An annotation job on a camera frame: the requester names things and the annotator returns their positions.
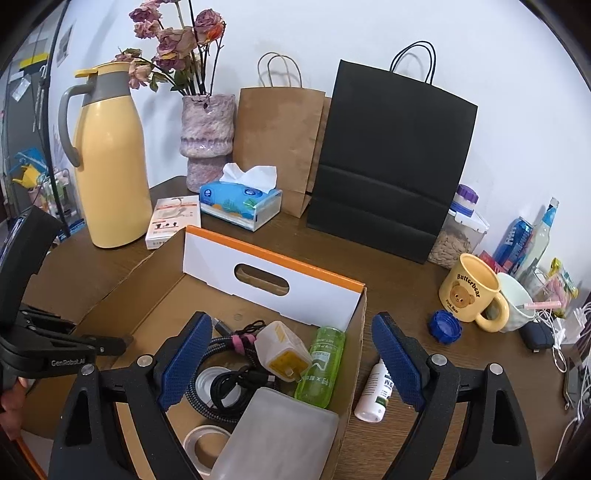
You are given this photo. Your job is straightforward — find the dark blue pouch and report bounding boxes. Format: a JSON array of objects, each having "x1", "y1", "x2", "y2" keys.
[{"x1": 519, "y1": 320, "x2": 555, "y2": 354}]

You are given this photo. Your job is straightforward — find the white plastic bottle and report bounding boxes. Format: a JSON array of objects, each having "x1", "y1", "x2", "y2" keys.
[{"x1": 354, "y1": 357, "x2": 397, "y2": 423}]

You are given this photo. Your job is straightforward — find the black paper bag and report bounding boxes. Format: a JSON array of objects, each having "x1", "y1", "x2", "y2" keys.
[{"x1": 306, "y1": 41, "x2": 478, "y2": 265}]

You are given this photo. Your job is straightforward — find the red packet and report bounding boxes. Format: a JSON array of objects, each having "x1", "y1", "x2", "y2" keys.
[{"x1": 478, "y1": 250, "x2": 506, "y2": 275}]

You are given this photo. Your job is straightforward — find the white yellow square bottle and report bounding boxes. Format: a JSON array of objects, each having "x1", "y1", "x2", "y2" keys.
[{"x1": 254, "y1": 320, "x2": 313, "y2": 384}]

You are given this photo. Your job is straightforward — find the brown paper bag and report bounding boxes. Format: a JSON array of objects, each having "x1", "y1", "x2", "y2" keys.
[{"x1": 232, "y1": 52, "x2": 332, "y2": 219}]

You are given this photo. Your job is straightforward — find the wall picture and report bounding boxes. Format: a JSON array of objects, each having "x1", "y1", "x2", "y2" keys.
[{"x1": 55, "y1": 23, "x2": 75, "y2": 68}]

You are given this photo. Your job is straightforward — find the translucent plastic container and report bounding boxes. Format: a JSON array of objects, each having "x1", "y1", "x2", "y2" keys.
[{"x1": 210, "y1": 386, "x2": 340, "y2": 480}]

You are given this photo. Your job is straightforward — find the blue tissue pack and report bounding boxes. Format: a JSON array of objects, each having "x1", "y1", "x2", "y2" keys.
[{"x1": 199, "y1": 162, "x2": 283, "y2": 232}]

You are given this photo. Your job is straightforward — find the yellow thermos jug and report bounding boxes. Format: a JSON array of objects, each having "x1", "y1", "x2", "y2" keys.
[{"x1": 58, "y1": 61, "x2": 153, "y2": 250}]

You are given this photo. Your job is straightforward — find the orange cardboard box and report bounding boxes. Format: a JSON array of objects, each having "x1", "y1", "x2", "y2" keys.
[{"x1": 21, "y1": 226, "x2": 368, "y2": 480}]

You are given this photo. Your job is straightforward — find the storage rack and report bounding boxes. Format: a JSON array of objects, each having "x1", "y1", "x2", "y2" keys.
[{"x1": 9, "y1": 148, "x2": 86, "y2": 241}]

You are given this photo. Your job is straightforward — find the dried rose bouquet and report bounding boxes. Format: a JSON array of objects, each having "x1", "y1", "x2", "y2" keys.
[{"x1": 111, "y1": 0, "x2": 227, "y2": 97}]

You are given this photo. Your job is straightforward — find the pale green bowl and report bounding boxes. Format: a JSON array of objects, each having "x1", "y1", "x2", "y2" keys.
[{"x1": 496, "y1": 272, "x2": 539, "y2": 333}]

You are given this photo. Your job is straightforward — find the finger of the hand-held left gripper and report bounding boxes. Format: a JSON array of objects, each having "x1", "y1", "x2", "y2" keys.
[
  {"x1": 0, "y1": 205, "x2": 63, "y2": 333},
  {"x1": 18, "y1": 304, "x2": 136, "y2": 357}
]

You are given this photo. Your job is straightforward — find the purple white jar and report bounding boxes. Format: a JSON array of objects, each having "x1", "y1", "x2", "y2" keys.
[{"x1": 450, "y1": 184, "x2": 479, "y2": 217}]

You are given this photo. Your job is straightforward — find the person's left hand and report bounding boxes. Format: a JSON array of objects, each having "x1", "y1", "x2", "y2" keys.
[{"x1": 0, "y1": 376, "x2": 29, "y2": 439}]

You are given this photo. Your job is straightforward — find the yellow bear mug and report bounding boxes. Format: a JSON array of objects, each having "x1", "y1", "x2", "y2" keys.
[{"x1": 438, "y1": 253, "x2": 510, "y2": 333}]

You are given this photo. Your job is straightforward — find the small white carton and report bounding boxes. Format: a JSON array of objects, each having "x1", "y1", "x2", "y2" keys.
[{"x1": 145, "y1": 196, "x2": 202, "y2": 250}]

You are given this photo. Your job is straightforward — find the white charging cables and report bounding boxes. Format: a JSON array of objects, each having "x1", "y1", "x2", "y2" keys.
[{"x1": 536, "y1": 300, "x2": 591, "y2": 453}]

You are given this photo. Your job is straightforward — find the black light stand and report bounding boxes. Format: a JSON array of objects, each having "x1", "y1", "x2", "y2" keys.
[{"x1": 34, "y1": 0, "x2": 70, "y2": 153}]

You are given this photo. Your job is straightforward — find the clear food container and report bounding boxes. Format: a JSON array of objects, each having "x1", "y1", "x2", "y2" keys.
[{"x1": 427, "y1": 209, "x2": 490, "y2": 269}]

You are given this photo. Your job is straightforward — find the yellow green snack packet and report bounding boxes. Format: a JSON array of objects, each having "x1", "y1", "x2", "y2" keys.
[{"x1": 547, "y1": 257, "x2": 579, "y2": 298}]

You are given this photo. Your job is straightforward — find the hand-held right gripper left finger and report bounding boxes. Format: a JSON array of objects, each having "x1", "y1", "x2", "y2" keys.
[{"x1": 48, "y1": 311, "x2": 214, "y2": 480}]

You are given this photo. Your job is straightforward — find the clear glass bottle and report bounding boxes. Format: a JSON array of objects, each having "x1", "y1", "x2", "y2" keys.
[{"x1": 519, "y1": 197, "x2": 560, "y2": 282}]

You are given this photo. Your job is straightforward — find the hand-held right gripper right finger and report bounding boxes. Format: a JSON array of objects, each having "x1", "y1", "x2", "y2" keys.
[{"x1": 372, "y1": 312, "x2": 536, "y2": 480}]

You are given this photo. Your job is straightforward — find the white plastic lid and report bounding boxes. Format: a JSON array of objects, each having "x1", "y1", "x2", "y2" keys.
[{"x1": 182, "y1": 425, "x2": 232, "y2": 476}]

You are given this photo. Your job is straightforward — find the blue drink can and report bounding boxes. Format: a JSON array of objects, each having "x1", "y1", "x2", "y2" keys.
[{"x1": 492, "y1": 217, "x2": 534, "y2": 278}]

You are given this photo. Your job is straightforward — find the green spray bottle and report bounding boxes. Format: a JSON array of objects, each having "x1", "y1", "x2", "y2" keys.
[{"x1": 294, "y1": 325, "x2": 347, "y2": 409}]

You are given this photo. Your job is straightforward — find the braided cable bundle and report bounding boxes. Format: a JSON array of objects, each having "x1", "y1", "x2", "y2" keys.
[{"x1": 185, "y1": 318, "x2": 278, "y2": 423}]

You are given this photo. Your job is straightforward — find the blue plastic lid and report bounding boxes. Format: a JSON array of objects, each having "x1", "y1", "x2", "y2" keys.
[{"x1": 427, "y1": 309, "x2": 462, "y2": 344}]

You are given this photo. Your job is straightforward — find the black cable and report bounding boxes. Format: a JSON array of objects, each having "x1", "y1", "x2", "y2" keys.
[{"x1": 210, "y1": 364, "x2": 278, "y2": 411}]

